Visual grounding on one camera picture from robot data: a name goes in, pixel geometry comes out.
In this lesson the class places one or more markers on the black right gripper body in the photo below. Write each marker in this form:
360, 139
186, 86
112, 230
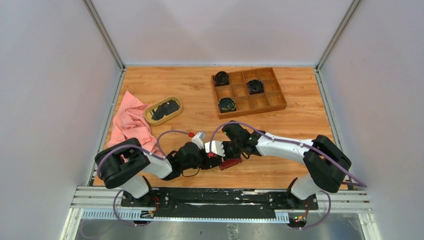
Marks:
232, 150

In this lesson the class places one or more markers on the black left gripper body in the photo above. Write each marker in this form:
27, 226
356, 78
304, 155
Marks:
202, 160

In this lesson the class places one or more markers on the red card holder wallet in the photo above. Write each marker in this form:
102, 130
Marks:
228, 163

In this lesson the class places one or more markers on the black cards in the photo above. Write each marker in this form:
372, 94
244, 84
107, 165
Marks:
165, 109

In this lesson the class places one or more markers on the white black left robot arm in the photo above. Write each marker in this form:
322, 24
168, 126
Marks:
119, 166

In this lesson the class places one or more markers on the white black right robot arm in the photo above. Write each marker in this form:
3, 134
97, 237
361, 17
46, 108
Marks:
326, 164

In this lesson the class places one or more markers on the black gold rolled item front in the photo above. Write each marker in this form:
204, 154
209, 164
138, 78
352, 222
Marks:
227, 105

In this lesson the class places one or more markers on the yellow oval tray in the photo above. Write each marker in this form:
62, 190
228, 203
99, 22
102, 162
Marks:
148, 115

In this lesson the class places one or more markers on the wooden compartment tray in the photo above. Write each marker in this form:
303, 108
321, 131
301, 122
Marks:
271, 100

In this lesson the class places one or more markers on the black rolled item middle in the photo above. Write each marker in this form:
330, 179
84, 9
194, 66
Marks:
255, 86

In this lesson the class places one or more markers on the pink cloth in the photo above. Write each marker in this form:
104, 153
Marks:
130, 122

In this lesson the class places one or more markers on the black rolled item back left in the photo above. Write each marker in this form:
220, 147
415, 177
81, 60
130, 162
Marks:
221, 78

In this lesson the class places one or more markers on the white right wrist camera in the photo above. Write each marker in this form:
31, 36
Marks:
214, 148

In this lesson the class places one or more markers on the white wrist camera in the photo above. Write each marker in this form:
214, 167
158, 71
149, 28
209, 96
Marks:
214, 148
198, 139

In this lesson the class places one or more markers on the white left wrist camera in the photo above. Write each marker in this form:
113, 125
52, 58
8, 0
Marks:
198, 139

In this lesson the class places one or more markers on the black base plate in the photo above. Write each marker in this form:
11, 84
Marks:
217, 203

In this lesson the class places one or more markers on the aluminium front rail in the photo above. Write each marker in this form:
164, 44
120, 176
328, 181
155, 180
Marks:
102, 203

